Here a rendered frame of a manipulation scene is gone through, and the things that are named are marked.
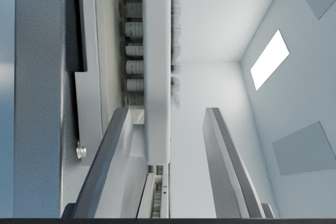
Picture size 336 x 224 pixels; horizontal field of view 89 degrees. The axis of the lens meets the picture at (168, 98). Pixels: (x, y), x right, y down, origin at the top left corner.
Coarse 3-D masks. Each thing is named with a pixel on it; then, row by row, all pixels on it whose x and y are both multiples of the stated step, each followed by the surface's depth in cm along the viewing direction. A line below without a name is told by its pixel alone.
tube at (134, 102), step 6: (126, 96) 17; (132, 96) 17; (138, 96) 17; (174, 96) 17; (126, 102) 16; (132, 102) 17; (138, 102) 17; (174, 102) 17; (132, 108) 17; (138, 108) 17; (174, 108) 17
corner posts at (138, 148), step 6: (138, 126) 14; (138, 132) 14; (144, 132) 14; (132, 138) 13; (138, 138) 13; (144, 138) 13; (132, 144) 13; (138, 144) 13; (144, 144) 13; (132, 150) 14; (138, 150) 14; (144, 150) 14
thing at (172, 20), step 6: (126, 0) 17; (132, 0) 17; (138, 0) 17; (174, 0) 17; (126, 18) 17; (132, 18) 17; (138, 18) 17; (174, 18) 17; (174, 60) 23; (174, 78) 18
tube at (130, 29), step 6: (120, 24) 16; (126, 24) 16; (132, 24) 16; (138, 24) 16; (174, 24) 16; (180, 24) 16; (120, 30) 16; (126, 30) 16; (132, 30) 16; (138, 30) 16; (174, 30) 16; (180, 30) 16; (126, 36) 16; (132, 36) 16; (138, 36) 16; (174, 36) 16
